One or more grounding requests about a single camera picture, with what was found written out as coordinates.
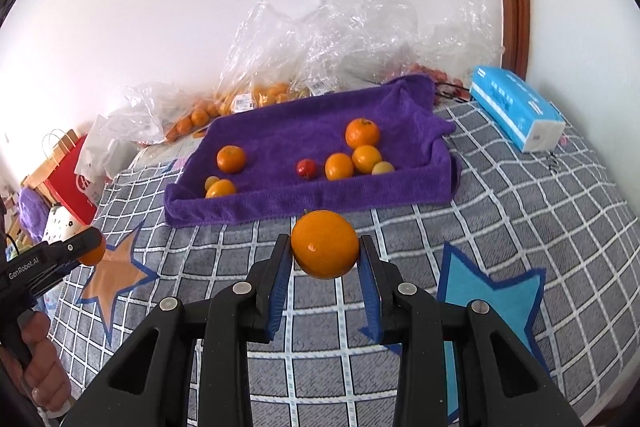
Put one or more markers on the purple plush cloth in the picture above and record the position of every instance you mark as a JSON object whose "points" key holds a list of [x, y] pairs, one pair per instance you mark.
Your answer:
{"points": [[32, 212]]}

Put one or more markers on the clear bag of red fruit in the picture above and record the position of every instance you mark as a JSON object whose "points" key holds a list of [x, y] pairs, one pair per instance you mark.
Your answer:
{"points": [[400, 37]]}

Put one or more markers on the wooden headboard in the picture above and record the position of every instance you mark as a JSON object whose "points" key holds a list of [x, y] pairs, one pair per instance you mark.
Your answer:
{"points": [[37, 174]]}

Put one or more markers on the printed cloth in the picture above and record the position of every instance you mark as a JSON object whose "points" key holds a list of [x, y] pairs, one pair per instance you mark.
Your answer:
{"points": [[165, 154]]}

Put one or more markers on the person's left hand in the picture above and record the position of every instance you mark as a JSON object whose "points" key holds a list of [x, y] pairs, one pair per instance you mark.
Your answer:
{"points": [[47, 372]]}

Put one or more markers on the oval yellow-orange mandarin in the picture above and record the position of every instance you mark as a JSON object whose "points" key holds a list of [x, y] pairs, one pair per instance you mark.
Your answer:
{"points": [[222, 189]]}

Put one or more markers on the small red fruit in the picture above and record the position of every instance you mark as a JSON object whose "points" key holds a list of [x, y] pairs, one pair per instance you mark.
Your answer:
{"points": [[306, 168]]}

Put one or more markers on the orange mandarin with stem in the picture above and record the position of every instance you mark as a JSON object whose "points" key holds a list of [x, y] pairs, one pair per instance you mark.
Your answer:
{"points": [[362, 133]]}

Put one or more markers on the white plastic bag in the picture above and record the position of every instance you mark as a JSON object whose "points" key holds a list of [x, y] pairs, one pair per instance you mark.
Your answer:
{"points": [[107, 152]]}

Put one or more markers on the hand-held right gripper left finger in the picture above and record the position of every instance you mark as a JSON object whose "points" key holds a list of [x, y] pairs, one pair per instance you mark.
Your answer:
{"points": [[280, 287]]}

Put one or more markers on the clear bag of kumquats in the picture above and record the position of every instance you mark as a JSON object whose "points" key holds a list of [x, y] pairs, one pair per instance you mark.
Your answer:
{"points": [[270, 67]]}

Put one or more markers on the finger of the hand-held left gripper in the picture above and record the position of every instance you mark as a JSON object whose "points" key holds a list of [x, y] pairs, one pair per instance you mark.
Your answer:
{"points": [[70, 249]]}

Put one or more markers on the purple towel-lined tray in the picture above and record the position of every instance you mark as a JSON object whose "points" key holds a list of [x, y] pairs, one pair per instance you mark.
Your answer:
{"points": [[285, 132]]}

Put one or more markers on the blue tissue pack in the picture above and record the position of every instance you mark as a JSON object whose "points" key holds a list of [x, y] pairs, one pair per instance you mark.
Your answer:
{"points": [[515, 107]]}

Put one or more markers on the clear bag of oranges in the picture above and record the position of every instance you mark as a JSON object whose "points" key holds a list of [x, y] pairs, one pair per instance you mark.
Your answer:
{"points": [[165, 112]]}

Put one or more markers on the grey checked star blanket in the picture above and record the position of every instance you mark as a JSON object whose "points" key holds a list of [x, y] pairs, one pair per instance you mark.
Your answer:
{"points": [[500, 217]]}

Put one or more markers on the small yellow-green fruit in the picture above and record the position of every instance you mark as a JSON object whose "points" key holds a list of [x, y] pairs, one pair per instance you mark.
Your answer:
{"points": [[211, 181], [384, 168]]}

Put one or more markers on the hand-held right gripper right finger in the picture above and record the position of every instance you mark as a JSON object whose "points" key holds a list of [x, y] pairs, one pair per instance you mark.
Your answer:
{"points": [[370, 292]]}

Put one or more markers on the small orange mandarin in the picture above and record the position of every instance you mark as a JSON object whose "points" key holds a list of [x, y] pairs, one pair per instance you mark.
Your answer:
{"points": [[94, 257], [339, 166], [366, 158]]}

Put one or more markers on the white dotted pillow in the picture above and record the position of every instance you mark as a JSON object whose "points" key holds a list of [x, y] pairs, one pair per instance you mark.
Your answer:
{"points": [[62, 222]]}

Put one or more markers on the red paper bag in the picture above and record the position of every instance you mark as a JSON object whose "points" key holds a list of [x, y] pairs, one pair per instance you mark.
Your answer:
{"points": [[70, 187]]}

